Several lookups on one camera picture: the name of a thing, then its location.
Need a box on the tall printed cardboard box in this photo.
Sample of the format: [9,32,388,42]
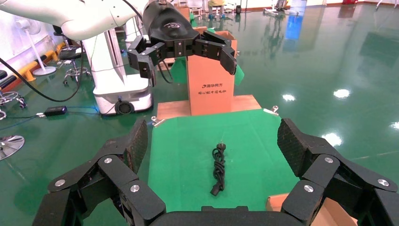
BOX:
[186,26,238,116]

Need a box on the green table cloth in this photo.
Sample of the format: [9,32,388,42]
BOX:
[147,109,301,213]

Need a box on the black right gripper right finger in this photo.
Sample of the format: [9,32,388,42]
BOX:
[277,118,399,226]

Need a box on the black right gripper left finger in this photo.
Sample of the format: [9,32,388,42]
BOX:
[32,119,167,226]

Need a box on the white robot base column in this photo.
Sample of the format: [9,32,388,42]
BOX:
[82,16,154,116]

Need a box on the black power cord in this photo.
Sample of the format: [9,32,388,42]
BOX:
[210,143,227,197]

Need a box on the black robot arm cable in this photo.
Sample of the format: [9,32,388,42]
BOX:
[0,40,85,103]

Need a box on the open small cardboard box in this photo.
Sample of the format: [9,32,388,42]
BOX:
[265,193,358,226]

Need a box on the black chair chrome wheeled base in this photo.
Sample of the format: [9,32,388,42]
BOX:
[0,70,27,110]

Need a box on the black stool chrome wheeled base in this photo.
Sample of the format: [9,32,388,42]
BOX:
[57,46,92,87]

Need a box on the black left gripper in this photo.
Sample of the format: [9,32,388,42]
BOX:
[127,0,238,87]

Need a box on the yellow floor barrier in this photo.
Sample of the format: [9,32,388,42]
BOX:
[18,42,67,83]

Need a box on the black power adapter brick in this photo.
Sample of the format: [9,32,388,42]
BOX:
[43,105,68,118]

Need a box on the white standing fan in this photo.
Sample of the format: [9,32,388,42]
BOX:
[15,18,57,77]

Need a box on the blue floor cable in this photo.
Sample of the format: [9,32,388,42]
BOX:
[0,105,101,131]

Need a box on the chrome round stool base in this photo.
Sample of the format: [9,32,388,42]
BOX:
[0,135,25,161]

